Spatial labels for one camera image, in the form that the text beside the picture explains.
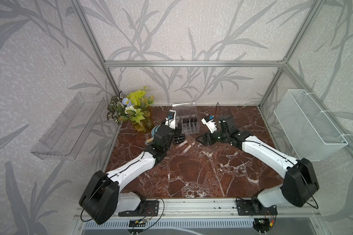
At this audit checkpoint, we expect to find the white wire mesh basket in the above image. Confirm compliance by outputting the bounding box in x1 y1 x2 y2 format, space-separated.
274 89 348 162

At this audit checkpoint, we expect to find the aluminium front rail frame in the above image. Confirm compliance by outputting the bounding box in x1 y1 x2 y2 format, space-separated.
68 198 329 235

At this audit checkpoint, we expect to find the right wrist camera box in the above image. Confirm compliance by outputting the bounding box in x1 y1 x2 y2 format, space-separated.
202 115 217 134

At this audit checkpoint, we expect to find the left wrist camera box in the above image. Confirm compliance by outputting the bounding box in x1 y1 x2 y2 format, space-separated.
165 110 176 130

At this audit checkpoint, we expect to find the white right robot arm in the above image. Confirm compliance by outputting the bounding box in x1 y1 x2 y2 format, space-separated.
196 116 320 209

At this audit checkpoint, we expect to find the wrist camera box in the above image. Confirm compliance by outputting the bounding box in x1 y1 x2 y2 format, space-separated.
202 115 217 134
165 110 176 130

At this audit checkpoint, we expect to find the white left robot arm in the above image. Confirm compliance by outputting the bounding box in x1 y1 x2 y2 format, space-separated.
79 125 181 225

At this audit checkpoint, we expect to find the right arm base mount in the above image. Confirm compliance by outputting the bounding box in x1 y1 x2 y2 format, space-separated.
235 198 278 216

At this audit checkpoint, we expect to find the clear acrylic lipstick organizer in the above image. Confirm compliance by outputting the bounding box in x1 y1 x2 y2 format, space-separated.
172 102 200 135

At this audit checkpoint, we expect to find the clear acrylic wall shelf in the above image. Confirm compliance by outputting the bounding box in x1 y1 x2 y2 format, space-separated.
30 92 106 161

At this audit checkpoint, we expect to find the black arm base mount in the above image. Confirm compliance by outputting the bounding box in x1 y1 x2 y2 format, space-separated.
118 200 159 217

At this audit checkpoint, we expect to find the artificial flower plant vase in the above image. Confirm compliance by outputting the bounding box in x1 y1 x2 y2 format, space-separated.
106 86 155 133

